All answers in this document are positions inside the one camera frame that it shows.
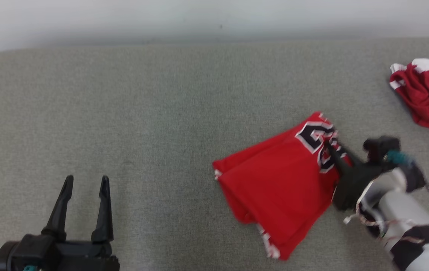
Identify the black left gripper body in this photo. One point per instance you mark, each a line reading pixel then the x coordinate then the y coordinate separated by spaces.
pixel 60 256

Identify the red jersey with white sleeves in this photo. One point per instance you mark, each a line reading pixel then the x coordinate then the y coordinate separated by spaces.
pixel 282 188

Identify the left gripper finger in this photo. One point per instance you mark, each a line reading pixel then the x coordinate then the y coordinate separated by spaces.
pixel 104 218
pixel 60 214

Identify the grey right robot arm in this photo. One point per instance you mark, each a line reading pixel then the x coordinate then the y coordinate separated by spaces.
pixel 406 218

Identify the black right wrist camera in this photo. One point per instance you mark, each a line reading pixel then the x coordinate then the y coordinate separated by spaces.
pixel 380 147

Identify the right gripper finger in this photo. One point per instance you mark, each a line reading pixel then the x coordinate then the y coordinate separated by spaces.
pixel 351 159
pixel 338 162

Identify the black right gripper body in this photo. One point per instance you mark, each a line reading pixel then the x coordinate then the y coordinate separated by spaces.
pixel 353 186

